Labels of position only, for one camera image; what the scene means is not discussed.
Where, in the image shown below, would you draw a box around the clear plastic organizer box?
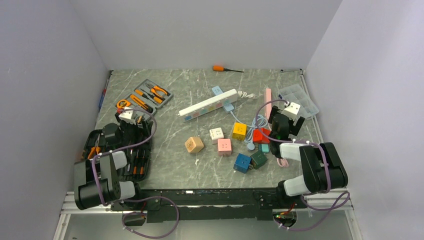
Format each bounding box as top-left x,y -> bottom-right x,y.
277,84 -> 320,119

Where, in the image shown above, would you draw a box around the orange handled screwdriver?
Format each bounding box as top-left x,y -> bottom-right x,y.
212,65 -> 244,73

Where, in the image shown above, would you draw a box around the green cube adapter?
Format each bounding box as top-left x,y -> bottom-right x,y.
249,150 -> 268,170

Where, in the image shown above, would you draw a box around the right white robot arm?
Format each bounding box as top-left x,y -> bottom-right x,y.
268,106 -> 348,208

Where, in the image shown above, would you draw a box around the white power strip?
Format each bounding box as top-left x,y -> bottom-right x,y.
177,89 -> 239,122

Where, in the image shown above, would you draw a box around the grey tool tray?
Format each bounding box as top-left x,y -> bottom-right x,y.
115,78 -> 174,115

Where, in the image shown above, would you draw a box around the yellow cube socket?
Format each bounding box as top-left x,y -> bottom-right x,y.
231,122 -> 248,141

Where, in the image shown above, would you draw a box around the light blue cable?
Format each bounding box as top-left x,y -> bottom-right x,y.
229,110 -> 269,152

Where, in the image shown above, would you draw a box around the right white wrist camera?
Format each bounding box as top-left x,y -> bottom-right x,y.
281,102 -> 301,121

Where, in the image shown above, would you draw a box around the teal plug adapter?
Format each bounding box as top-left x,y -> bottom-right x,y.
258,143 -> 270,154

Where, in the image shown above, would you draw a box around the white cube socket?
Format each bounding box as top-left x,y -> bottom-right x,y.
209,127 -> 225,145

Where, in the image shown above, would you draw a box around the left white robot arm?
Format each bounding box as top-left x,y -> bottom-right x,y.
73,115 -> 154,210

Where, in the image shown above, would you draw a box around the pink power strip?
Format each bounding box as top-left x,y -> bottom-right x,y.
264,87 -> 273,121

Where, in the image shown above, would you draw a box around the red cube socket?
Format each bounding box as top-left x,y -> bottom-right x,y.
252,128 -> 271,144

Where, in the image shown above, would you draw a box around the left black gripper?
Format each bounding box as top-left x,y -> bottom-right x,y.
115,113 -> 153,147

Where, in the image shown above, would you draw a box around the blue red pen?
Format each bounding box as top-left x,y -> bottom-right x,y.
98,79 -> 110,110

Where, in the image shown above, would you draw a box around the blue cube adapter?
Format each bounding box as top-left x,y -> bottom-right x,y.
233,153 -> 252,174

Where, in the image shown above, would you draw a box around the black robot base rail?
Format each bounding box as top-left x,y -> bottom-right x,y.
111,187 -> 306,223

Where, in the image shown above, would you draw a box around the orange handled pliers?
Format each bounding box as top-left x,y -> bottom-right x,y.
87,137 -> 101,160

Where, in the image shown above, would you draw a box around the pink cube socket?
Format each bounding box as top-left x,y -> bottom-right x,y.
217,138 -> 232,157

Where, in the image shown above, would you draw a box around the tan cube socket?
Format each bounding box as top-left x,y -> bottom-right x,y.
184,136 -> 204,154

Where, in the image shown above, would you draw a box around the light blue power strip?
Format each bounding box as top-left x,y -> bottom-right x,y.
211,86 -> 238,114

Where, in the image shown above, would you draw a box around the black tool case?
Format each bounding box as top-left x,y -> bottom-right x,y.
81,124 -> 153,183

